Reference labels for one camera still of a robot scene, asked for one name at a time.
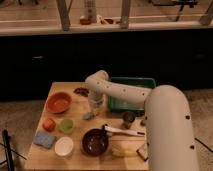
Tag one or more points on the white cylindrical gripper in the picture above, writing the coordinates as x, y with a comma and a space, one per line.
95, 100

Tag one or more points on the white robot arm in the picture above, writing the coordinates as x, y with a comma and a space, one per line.
169, 129

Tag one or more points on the dark red flat object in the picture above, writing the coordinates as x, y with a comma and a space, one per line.
82, 91

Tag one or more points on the green tray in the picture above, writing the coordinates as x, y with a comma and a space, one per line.
119, 106

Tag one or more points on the dark metal can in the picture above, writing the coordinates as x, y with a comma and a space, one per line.
128, 118

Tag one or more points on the orange bowl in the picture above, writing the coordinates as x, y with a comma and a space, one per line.
58, 102

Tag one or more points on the green cup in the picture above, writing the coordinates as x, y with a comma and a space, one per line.
66, 126

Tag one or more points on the dark brown bowl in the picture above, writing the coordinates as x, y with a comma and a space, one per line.
95, 142

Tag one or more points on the orange round fruit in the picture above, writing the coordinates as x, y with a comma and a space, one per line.
49, 124

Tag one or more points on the yellow banana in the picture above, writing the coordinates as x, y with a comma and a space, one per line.
122, 152

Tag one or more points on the blue sponge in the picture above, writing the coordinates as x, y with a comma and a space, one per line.
44, 139

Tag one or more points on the small brown white box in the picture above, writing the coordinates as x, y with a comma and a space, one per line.
142, 152

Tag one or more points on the red object on shelf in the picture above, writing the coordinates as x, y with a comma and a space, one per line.
84, 21

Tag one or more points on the black tripod stand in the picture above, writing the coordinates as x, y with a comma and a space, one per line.
8, 151

